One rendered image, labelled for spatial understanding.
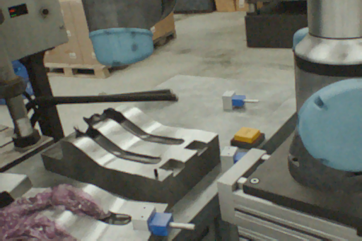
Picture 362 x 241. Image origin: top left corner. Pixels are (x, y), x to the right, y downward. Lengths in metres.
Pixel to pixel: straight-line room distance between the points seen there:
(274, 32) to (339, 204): 4.57
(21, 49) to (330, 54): 1.42
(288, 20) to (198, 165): 4.04
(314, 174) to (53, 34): 1.37
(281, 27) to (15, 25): 3.82
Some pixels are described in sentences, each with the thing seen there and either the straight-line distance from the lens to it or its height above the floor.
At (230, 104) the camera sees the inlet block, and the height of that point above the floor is 0.82.
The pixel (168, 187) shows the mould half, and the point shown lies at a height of 0.86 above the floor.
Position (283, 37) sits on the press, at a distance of 5.11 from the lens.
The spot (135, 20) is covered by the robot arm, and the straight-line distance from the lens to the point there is 0.49.
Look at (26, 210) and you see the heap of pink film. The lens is 1.04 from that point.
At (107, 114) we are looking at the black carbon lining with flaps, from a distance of 1.28.
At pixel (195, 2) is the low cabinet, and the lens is 8.18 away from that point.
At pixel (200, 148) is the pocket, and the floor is 0.87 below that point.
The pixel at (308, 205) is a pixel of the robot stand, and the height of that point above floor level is 1.03.
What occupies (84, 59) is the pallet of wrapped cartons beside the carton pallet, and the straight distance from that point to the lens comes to 5.25.
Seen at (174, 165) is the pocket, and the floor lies 0.87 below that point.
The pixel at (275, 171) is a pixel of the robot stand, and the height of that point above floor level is 1.04.
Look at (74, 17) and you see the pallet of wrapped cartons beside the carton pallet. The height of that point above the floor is 0.73.
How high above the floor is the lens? 1.41
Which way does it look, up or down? 22 degrees down
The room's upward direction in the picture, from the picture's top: 9 degrees counter-clockwise
